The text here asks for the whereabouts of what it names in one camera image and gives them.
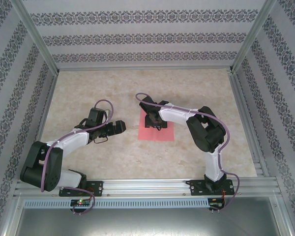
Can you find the pink square paper sheet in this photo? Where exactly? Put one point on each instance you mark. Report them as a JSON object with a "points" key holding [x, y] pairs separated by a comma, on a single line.
{"points": [[147, 135]]}

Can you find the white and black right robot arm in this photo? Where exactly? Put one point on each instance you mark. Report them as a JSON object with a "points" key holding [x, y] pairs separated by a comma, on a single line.
{"points": [[174, 115]]}

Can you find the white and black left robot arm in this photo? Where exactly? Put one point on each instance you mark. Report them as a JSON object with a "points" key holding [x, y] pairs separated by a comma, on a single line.
{"points": [[68, 140]]}

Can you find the steel sheet panel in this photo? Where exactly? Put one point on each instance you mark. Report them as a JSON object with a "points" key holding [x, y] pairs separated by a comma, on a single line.
{"points": [[142, 222]]}

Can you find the circuit board with green light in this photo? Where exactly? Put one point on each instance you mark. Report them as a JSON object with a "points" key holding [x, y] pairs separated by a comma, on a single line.
{"points": [[81, 202]]}

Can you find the small dark circuit board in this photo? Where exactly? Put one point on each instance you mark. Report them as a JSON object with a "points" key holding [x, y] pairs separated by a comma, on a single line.
{"points": [[216, 205]]}

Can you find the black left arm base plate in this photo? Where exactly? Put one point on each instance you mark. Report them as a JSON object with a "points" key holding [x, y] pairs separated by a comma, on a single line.
{"points": [[97, 188]]}

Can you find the aluminium side rail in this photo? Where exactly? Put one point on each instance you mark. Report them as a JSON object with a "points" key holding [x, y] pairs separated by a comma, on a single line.
{"points": [[239, 98], [48, 98]]}

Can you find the aluminium mounting rail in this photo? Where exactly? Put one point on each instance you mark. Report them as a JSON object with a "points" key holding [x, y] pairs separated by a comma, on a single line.
{"points": [[142, 188]]}

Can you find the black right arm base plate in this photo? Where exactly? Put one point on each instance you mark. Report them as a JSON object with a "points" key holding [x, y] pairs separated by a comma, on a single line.
{"points": [[196, 188]]}

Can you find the aluminium frame post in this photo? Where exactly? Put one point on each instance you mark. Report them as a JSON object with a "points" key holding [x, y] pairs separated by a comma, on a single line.
{"points": [[252, 37], [35, 37]]}

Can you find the aluminium frame upright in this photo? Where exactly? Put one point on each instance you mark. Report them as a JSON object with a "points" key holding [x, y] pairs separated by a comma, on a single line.
{"points": [[12, 218], [284, 218]]}

